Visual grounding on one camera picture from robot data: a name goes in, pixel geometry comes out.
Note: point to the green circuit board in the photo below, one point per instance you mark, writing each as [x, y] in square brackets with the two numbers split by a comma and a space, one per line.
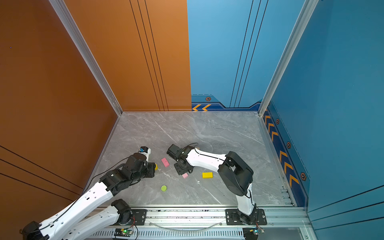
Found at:
[123, 233]
[252, 233]

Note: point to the dark pink rectangular block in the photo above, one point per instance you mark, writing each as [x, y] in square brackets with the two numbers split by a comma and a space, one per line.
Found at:
[165, 162]

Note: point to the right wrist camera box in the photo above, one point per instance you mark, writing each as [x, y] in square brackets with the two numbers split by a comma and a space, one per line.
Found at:
[175, 152]

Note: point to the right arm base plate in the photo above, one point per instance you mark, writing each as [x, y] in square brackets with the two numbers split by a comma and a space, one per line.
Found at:
[232, 216]

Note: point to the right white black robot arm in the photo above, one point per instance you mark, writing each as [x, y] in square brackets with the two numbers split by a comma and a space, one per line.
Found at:
[236, 174]

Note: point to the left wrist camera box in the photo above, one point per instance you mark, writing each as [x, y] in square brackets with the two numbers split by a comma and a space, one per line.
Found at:
[145, 151]

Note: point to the right aluminium corner post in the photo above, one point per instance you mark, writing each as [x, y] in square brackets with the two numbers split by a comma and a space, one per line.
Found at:
[295, 36]

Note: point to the left aluminium corner post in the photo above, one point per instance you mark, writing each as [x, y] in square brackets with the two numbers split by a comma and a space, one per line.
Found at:
[74, 32]

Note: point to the right green circuit board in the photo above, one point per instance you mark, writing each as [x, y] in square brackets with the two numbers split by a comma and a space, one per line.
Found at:
[252, 233]

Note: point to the left green circuit board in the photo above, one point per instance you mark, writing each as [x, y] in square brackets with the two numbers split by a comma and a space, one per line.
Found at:
[123, 233]

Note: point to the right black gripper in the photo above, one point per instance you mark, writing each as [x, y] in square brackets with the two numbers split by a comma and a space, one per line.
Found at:
[179, 172]

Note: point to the yellow rectangular block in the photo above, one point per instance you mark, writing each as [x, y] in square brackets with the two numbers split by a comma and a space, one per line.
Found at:
[207, 175]

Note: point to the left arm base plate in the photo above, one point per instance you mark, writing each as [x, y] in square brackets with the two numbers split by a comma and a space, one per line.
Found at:
[139, 216]

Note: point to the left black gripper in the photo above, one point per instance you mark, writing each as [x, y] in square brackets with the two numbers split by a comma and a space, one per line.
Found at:
[151, 166]

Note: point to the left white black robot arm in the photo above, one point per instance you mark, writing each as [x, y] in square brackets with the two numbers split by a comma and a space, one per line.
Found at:
[73, 222]

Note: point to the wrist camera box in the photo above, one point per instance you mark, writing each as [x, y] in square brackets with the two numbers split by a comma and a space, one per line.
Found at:
[175, 152]
[145, 151]

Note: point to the green cylinder block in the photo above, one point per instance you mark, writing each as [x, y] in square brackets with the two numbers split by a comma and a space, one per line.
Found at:
[163, 188]

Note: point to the aluminium front rail frame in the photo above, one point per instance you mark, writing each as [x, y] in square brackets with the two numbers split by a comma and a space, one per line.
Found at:
[210, 223]

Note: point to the aluminium corner post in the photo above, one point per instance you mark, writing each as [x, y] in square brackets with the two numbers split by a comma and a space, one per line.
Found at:
[295, 36]
[74, 32]

